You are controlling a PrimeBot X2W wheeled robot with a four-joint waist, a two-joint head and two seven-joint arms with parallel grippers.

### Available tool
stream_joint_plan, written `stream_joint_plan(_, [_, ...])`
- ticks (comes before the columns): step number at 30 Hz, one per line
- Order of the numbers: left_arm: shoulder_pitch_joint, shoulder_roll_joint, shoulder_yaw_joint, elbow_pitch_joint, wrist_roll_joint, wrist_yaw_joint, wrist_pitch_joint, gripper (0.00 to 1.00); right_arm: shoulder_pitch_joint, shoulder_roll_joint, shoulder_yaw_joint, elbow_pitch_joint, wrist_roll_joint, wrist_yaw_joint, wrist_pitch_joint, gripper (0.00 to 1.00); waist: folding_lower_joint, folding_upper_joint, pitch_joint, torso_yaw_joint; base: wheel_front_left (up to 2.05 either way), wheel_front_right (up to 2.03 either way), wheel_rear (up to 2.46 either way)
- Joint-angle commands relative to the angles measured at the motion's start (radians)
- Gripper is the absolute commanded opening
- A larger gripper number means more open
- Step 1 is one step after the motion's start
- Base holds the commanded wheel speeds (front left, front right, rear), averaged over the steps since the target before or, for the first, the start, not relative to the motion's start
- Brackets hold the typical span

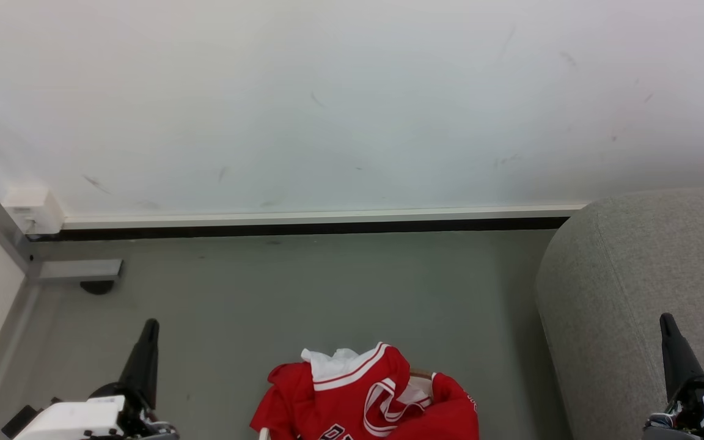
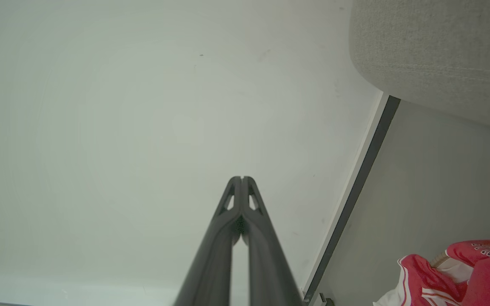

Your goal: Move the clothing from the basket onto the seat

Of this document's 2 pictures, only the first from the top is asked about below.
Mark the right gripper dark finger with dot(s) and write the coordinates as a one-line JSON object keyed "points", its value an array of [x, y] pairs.
{"points": [[679, 360]]}

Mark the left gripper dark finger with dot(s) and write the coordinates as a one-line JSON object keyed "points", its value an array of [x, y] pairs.
{"points": [[143, 360]]}

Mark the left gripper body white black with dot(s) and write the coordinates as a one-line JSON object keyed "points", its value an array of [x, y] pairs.
{"points": [[77, 417]]}

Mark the red basketball jersey white trim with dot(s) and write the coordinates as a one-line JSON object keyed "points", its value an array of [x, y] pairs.
{"points": [[352, 403]]}

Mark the grey fabric sofa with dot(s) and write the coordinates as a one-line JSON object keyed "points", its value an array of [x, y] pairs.
{"points": [[627, 293]]}

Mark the white plastic corner box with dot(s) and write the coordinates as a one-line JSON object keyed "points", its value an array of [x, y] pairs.
{"points": [[37, 208]]}

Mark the white and black baseboard strip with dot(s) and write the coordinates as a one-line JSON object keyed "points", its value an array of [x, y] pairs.
{"points": [[303, 223]]}

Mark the white laundry basket brown rim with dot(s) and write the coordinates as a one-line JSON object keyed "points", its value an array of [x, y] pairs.
{"points": [[420, 372]]}

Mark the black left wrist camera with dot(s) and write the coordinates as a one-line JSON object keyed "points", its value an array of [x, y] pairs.
{"points": [[19, 421]]}

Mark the black round frame foot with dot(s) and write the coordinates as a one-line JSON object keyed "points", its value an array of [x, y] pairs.
{"points": [[96, 287]]}

